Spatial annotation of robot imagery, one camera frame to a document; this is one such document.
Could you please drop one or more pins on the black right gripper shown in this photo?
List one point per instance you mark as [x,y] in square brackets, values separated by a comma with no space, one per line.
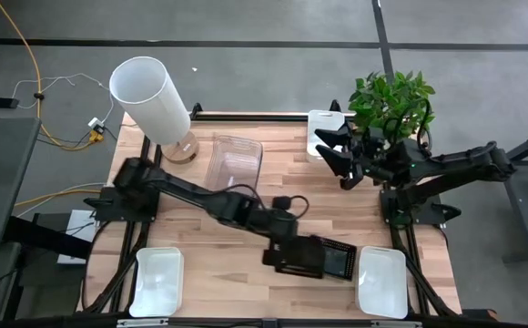
[368,155]

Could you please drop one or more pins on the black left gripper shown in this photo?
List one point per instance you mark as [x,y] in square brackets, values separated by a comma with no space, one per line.
[282,234]

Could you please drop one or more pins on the black perforated plastic basket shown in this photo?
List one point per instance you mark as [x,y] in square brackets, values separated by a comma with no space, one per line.
[342,262]
[307,255]

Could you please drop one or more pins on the white plastic basket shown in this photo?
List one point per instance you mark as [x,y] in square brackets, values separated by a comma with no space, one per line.
[157,282]
[382,282]
[321,119]

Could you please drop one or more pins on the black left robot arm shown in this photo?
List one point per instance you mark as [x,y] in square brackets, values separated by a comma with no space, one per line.
[186,191]

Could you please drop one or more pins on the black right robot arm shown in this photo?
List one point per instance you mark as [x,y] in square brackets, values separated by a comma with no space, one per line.
[455,166]

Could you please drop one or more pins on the green leafy potted plant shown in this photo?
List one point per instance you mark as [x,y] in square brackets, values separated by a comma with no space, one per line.
[391,98]

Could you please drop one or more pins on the white cylinder lamp wooden base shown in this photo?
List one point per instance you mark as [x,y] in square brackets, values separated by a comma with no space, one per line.
[148,95]

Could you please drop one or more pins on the white power adapter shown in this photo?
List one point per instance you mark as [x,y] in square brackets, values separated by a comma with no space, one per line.
[95,122]

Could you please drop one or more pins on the grey desk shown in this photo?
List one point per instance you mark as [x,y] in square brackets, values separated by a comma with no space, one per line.
[0,177]

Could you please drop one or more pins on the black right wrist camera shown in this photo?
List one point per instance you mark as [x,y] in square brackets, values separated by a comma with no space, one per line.
[352,177]

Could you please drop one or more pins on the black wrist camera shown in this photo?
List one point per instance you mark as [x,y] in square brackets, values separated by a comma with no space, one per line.
[352,177]
[282,203]

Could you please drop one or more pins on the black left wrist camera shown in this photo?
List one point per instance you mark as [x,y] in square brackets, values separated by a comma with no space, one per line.
[282,203]

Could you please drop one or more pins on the black aluminium table frame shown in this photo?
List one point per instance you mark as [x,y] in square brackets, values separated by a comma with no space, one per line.
[246,116]

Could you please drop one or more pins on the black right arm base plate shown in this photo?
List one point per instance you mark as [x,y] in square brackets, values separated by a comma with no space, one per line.
[428,214]

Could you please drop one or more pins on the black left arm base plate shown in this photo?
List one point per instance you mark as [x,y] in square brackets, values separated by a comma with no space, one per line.
[109,207]

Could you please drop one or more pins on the black desk frame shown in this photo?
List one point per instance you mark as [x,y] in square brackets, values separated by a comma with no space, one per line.
[523,196]

